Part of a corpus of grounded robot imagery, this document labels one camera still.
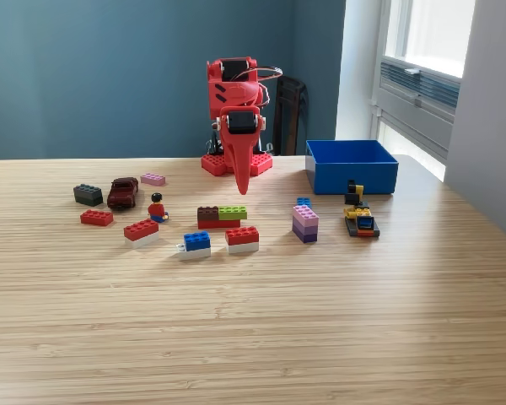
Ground toy figure red shirt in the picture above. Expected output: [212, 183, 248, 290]
[147, 192, 170, 224]

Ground blue plastic bin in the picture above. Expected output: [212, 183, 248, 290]
[305, 139, 400, 196]

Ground grey window vent grille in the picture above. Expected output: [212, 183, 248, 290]
[379, 58, 463, 113]

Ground pink and purple brick stack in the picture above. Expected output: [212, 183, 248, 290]
[291, 204, 320, 244]

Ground red building brick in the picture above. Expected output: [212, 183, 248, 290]
[79, 208, 115, 228]

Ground blue and white brick stack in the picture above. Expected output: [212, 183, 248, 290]
[175, 231, 213, 261]

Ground dark grey building brick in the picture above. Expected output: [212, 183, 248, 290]
[73, 183, 105, 208]

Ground dark red toy car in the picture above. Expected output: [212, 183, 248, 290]
[106, 176, 140, 210]

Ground brown green red brick stack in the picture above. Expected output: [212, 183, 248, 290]
[196, 205, 249, 230]

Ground small yellow toy digger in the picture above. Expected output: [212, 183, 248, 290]
[342, 179, 381, 238]

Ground red and white brick stack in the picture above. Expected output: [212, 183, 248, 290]
[224, 226, 261, 255]
[123, 218, 160, 249]

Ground dark folded chair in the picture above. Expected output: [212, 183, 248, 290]
[272, 74, 310, 156]

